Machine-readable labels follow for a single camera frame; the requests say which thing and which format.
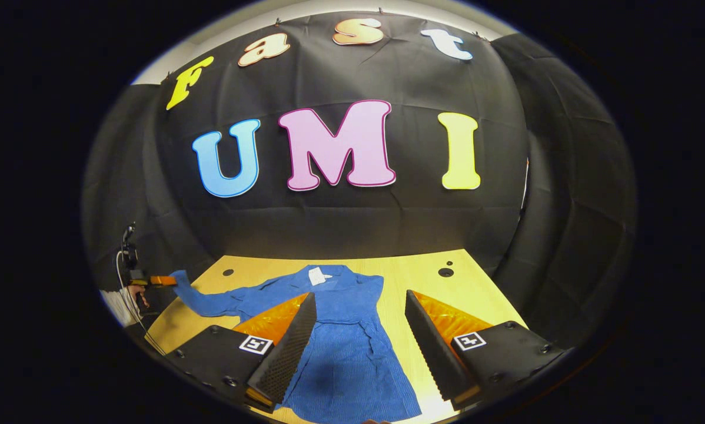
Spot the thin gripper cable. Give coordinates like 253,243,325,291
115,250,166,356

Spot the blue corduroy jacket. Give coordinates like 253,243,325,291
170,264,424,423

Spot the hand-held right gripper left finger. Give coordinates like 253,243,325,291
165,291,319,413

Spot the black backdrop cloth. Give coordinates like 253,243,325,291
82,12,639,354

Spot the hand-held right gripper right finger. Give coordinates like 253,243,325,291
404,289,567,412

